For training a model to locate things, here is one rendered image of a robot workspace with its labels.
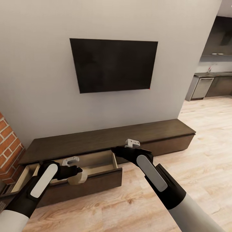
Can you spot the pillar candle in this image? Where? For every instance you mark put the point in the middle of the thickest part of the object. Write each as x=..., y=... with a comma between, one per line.
x=78, y=179

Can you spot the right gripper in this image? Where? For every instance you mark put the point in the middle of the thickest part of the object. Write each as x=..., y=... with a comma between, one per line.
x=121, y=151

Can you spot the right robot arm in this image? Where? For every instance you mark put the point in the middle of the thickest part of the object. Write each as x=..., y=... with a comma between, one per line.
x=188, y=215

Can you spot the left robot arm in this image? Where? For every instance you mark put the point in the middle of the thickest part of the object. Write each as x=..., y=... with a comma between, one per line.
x=16, y=215

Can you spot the wall mounted tv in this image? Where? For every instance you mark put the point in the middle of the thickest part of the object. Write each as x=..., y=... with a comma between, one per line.
x=113, y=65

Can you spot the dishwasher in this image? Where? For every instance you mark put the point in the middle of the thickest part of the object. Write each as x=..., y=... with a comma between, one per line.
x=202, y=88

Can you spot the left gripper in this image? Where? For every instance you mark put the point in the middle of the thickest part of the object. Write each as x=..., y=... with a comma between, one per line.
x=70, y=171

